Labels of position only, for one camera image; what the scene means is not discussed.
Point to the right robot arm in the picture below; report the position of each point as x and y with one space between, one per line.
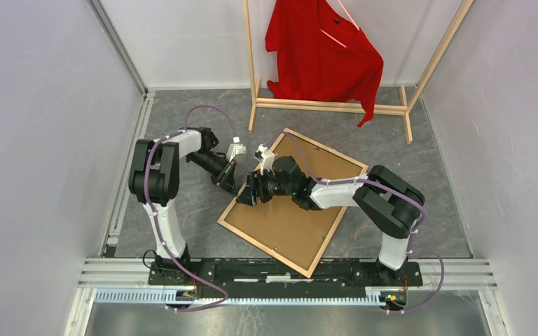
391 203

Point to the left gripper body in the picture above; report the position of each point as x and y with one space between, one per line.
220 169

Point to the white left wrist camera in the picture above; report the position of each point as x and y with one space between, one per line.
235 148

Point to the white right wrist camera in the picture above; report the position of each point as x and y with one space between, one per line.
265 157

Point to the pink clothes hanger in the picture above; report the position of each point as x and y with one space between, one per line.
336 25

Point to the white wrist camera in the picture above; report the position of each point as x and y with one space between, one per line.
235 148
265 157

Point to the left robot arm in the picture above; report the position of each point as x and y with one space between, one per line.
155 178

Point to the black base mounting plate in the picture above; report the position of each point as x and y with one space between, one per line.
267 278

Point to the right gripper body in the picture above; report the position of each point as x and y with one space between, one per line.
268 185

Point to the wooden picture frame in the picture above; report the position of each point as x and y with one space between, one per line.
269 250

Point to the red t-shirt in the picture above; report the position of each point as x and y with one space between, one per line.
311 68

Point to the brown backing board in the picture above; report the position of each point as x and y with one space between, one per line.
292 218

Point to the wooden clothes rack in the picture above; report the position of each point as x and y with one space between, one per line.
403 110

